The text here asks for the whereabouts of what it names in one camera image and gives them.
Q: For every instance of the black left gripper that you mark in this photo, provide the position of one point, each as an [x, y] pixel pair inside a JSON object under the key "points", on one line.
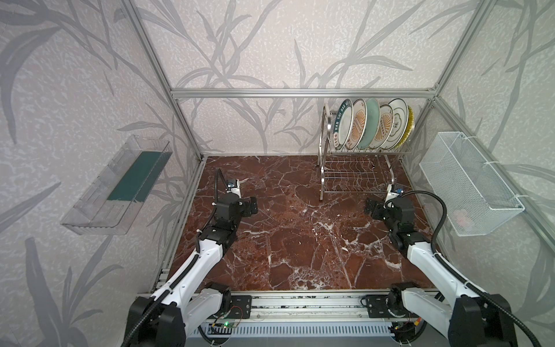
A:
{"points": [[244, 205]]}

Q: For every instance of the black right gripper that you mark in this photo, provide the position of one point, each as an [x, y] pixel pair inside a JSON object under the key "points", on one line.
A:
{"points": [[370, 206]]}

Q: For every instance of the white plate dark lettered rim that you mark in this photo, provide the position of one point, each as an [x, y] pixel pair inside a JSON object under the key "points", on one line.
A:
{"points": [[343, 123]]}

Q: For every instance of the white plate green rim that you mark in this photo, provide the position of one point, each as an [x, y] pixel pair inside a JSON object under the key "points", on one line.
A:
{"points": [[400, 122]]}

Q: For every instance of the small orange sunburst plate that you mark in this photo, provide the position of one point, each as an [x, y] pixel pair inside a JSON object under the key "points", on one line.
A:
{"points": [[384, 128]]}

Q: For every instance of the yellow woven bamboo plate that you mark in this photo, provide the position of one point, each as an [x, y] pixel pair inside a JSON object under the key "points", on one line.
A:
{"points": [[410, 126]]}

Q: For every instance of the large orange sunburst plate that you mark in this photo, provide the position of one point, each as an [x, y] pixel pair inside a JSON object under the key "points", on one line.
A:
{"points": [[359, 124]]}

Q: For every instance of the green flower plate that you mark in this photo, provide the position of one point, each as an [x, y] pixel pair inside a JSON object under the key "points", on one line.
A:
{"points": [[372, 123]]}

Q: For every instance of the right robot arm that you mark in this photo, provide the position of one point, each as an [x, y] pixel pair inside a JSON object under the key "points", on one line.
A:
{"points": [[462, 312]]}

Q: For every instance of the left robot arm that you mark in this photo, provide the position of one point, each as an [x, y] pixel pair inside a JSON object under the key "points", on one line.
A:
{"points": [[172, 313]]}

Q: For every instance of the stainless steel dish rack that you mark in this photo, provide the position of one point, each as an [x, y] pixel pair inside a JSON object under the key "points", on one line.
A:
{"points": [[354, 171]]}

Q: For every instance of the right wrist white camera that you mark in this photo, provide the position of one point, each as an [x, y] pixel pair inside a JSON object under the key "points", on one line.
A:
{"points": [[393, 192]]}

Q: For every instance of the wrist white camera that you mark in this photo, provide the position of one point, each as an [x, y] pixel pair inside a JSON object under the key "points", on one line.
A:
{"points": [[393, 192], [233, 186]]}

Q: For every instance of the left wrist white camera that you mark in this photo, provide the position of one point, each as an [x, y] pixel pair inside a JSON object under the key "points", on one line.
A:
{"points": [[233, 186]]}

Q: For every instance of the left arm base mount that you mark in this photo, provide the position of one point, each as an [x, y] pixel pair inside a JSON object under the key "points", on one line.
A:
{"points": [[239, 308]]}

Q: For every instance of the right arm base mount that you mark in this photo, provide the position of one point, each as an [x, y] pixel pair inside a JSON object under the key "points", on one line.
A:
{"points": [[381, 306]]}

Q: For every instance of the white wire mesh basket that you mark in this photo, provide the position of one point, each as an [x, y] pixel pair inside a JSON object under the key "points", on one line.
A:
{"points": [[478, 200]]}

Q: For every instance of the clear plastic wall shelf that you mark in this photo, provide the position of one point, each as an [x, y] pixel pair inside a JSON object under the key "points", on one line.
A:
{"points": [[113, 201]]}

